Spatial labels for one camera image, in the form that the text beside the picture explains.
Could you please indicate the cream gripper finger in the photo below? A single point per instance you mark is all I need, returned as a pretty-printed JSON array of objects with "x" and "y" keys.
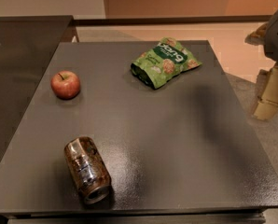
[
  {"x": 266, "y": 103},
  {"x": 256, "y": 38}
]

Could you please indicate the orange soda can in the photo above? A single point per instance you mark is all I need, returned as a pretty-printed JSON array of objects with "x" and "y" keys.
[{"x": 87, "y": 168}]

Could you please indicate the green snack bag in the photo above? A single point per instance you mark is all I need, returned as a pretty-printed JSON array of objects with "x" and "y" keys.
[{"x": 168, "y": 59}]

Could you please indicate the red apple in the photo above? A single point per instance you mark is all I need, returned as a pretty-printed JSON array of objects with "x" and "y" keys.
[{"x": 65, "y": 85}]

